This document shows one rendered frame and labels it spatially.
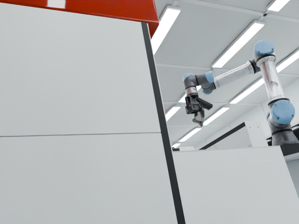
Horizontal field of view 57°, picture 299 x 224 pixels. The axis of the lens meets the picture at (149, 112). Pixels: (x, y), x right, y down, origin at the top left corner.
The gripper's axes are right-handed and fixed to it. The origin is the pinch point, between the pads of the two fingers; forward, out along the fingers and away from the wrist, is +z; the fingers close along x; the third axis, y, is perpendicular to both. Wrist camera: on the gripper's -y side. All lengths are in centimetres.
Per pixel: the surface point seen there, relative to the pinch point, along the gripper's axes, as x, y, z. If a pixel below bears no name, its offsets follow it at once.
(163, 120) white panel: 66, 60, 25
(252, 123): 40.0, 0.8, 15.7
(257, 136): 40.1, 0.8, 22.2
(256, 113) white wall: -306, -368, -150
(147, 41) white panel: 66, 60, -3
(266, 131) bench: -212, -278, -71
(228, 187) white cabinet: 46, 29, 43
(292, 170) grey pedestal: 22, -34, 36
